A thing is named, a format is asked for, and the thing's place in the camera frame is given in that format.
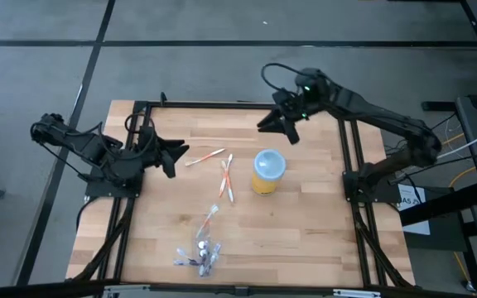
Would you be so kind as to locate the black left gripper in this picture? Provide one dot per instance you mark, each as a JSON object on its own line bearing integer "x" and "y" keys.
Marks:
{"x": 153, "y": 149}

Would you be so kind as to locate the black aluminium table frame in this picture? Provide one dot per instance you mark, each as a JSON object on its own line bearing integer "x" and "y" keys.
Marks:
{"x": 242, "y": 104}

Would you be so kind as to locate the black floor stand bar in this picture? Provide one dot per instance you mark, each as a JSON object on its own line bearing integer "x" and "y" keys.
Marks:
{"x": 445, "y": 205}

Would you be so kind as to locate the purple white toothbrush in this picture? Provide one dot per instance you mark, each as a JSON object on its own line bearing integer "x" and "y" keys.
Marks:
{"x": 182, "y": 253}
{"x": 215, "y": 252}

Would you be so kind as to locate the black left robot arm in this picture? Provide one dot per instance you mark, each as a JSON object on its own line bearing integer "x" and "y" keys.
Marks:
{"x": 89, "y": 145}

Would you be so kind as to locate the white paper sign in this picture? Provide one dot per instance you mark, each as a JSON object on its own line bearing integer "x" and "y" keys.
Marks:
{"x": 414, "y": 207}

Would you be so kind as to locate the yellow disinfecting wipes canister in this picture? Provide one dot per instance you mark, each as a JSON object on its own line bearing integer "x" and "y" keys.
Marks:
{"x": 268, "y": 167}

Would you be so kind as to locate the silver metal bracket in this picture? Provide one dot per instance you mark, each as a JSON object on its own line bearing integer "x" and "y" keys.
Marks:
{"x": 356, "y": 293}

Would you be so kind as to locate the clear acrylic organizer box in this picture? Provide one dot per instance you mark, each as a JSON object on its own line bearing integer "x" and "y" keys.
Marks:
{"x": 210, "y": 267}

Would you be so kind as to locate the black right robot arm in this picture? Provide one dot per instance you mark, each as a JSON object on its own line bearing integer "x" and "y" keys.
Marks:
{"x": 367, "y": 109}

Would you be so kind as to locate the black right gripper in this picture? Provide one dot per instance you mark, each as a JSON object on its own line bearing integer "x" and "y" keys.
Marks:
{"x": 291, "y": 107}

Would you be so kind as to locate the orange white unwrapped toothbrush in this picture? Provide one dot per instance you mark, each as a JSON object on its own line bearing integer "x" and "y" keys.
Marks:
{"x": 205, "y": 157}

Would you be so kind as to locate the black frame hook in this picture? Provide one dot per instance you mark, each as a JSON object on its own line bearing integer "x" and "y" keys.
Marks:
{"x": 163, "y": 98}

